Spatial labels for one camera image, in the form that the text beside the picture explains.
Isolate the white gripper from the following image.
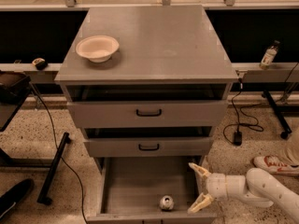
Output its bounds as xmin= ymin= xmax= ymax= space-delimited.
xmin=188 ymin=162 xmax=247 ymax=214

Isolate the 7up soda can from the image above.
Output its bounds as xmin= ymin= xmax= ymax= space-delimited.
xmin=159 ymin=195 xmax=175 ymax=211

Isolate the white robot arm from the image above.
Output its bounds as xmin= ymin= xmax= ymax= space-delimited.
xmin=188 ymin=162 xmax=299 ymax=224

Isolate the grey open bottom drawer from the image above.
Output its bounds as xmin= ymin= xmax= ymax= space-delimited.
xmin=87 ymin=156 xmax=217 ymax=224

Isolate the grey drawer cabinet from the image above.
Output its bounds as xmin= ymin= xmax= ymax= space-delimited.
xmin=54 ymin=5 xmax=240 ymax=173

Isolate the grey middle drawer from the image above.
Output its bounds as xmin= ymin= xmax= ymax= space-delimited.
xmin=84 ymin=137 xmax=213 ymax=158

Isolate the grey top drawer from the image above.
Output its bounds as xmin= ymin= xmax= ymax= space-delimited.
xmin=67 ymin=101 xmax=227 ymax=128

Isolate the white red sneaker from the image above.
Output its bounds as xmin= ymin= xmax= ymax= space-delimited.
xmin=252 ymin=156 xmax=299 ymax=175

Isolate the beige trouser leg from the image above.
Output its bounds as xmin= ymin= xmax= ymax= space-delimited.
xmin=279 ymin=133 xmax=299 ymax=166

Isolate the black wheeled stand leg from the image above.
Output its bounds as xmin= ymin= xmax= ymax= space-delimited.
xmin=262 ymin=90 xmax=292 ymax=140

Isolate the small clear bottle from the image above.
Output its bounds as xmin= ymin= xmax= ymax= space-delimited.
xmin=259 ymin=40 xmax=280 ymax=70

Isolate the black table leg stand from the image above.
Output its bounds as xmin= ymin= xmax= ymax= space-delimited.
xmin=37 ymin=133 xmax=71 ymax=205

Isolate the black shoe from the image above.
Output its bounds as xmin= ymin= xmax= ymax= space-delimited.
xmin=0 ymin=178 xmax=35 ymax=220

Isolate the black yellow tape measure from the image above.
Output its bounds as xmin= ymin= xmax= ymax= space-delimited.
xmin=32 ymin=58 xmax=48 ymax=70

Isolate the dark side table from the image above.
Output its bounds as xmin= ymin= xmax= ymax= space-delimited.
xmin=0 ymin=71 xmax=31 ymax=132

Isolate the black power adapter cable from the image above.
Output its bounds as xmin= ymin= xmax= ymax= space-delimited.
xmin=222 ymin=77 xmax=265 ymax=147

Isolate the black floor cable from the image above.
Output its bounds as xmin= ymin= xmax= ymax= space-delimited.
xmin=31 ymin=84 xmax=89 ymax=224

